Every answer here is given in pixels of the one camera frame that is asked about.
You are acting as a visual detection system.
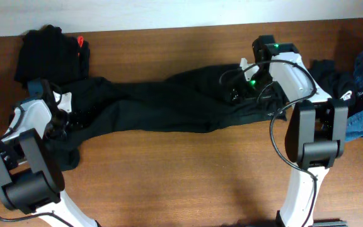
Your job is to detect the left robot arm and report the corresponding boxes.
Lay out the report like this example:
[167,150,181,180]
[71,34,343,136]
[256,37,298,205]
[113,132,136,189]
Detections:
[0,78,100,227]

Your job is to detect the right black cable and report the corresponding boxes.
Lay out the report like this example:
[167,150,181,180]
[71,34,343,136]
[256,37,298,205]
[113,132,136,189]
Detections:
[218,59,318,227]

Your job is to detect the black trousers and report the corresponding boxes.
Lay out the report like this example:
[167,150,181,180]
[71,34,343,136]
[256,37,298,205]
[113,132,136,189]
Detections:
[46,64,287,171]

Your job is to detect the folded black clothes stack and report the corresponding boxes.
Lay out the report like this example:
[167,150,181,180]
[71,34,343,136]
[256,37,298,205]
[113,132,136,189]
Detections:
[14,25,90,86]

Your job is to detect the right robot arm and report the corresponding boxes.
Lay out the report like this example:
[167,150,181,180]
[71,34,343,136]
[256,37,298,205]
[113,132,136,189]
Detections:
[227,35,348,227]

